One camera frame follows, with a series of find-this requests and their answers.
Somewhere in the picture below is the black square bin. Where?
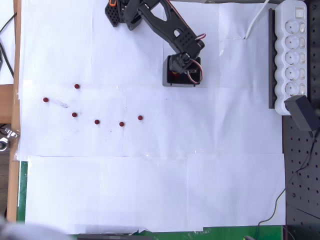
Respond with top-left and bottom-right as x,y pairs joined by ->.
162,55 -> 202,88

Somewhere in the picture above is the white paper table cover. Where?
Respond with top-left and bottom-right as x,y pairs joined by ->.
16,0 -> 287,236

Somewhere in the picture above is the white power strip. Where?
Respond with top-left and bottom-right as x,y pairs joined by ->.
274,0 -> 308,116

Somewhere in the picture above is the black power adapter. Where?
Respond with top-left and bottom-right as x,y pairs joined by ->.
284,94 -> 317,138

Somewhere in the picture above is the black pegboard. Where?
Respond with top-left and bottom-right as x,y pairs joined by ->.
281,0 -> 320,240

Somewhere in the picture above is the metal clamp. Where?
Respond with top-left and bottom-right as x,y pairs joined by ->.
0,127 -> 20,152

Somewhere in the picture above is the green mat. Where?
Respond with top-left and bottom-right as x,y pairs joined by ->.
16,160 -> 286,240

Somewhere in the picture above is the blurry grey white object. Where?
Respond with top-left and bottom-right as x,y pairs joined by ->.
0,214 -> 68,240

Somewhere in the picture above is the red white servo cable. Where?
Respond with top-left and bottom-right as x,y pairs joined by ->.
186,58 -> 204,85

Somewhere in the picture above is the white power cable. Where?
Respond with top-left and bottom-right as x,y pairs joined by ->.
244,0 -> 271,40

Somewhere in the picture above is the thin black adapter cable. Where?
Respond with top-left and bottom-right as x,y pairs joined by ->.
254,134 -> 320,240

